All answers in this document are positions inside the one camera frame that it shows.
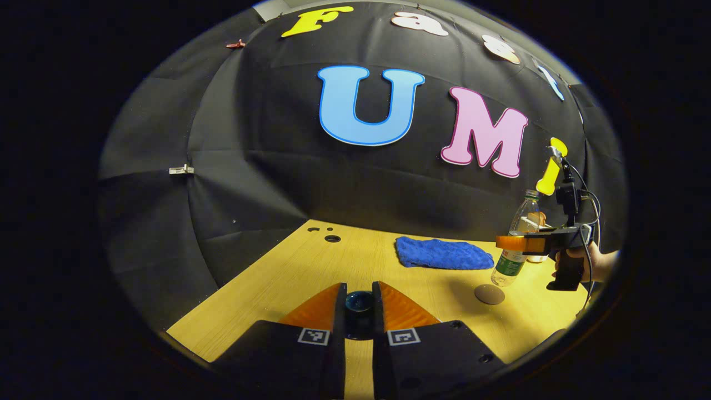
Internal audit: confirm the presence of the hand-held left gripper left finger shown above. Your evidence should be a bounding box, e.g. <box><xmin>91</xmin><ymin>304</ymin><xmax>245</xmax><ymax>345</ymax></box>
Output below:
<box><xmin>213</xmin><ymin>282</ymin><xmax>348</xmax><ymax>400</ymax></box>

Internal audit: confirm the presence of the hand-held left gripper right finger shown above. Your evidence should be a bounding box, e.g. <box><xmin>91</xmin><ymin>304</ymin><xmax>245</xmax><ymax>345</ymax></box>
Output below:
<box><xmin>372</xmin><ymin>281</ymin><xmax>507</xmax><ymax>400</ymax></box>

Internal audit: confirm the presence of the clear plastic water bottle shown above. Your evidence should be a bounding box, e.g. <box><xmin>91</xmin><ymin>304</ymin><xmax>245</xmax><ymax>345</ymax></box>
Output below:
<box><xmin>490</xmin><ymin>188</ymin><xmax>541</xmax><ymax>288</ymax></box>

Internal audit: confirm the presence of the round brown coaster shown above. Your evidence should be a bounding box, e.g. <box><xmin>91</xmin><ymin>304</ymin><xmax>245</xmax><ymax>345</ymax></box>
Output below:
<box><xmin>474</xmin><ymin>284</ymin><xmax>506</xmax><ymax>306</ymax></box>

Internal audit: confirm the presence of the blue towel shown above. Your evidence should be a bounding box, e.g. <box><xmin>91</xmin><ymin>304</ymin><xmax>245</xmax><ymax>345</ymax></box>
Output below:
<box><xmin>395</xmin><ymin>236</ymin><xmax>495</xmax><ymax>271</ymax></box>

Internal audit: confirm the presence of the black cable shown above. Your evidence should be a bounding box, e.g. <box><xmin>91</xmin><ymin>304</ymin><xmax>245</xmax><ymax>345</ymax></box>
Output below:
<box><xmin>565</xmin><ymin>158</ymin><xmax>602</xmax><ymax>292</ymax></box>

